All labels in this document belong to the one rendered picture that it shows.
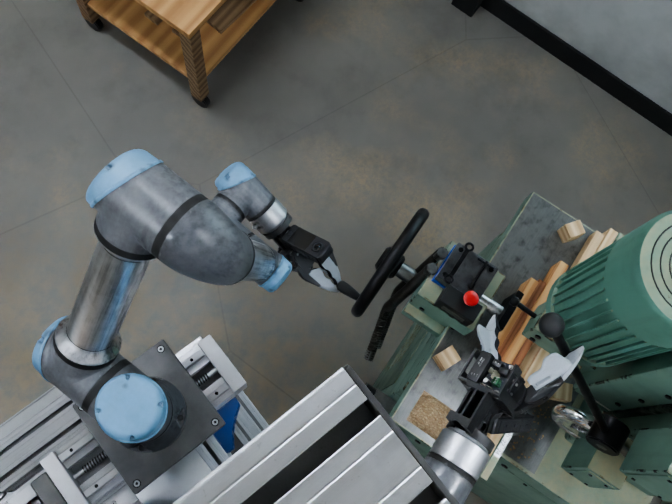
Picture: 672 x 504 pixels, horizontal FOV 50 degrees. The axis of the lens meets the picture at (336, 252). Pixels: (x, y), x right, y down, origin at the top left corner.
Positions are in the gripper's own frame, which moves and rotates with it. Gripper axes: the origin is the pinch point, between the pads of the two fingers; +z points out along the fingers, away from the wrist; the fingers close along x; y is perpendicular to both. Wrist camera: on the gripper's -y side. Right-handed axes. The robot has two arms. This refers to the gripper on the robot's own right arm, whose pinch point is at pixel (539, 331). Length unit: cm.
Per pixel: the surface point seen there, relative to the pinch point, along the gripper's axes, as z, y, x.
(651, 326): 3.5, 5.9, -16.6
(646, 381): 5.2, -17.7, -10.7
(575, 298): 7.9, -1.9, -1.4
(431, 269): 10.7, -14.4, 35.4
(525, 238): 31, -29, 30
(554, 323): -2.0, 9.4, -6.4
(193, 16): 50, 15, 135
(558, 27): 146, -74, 95
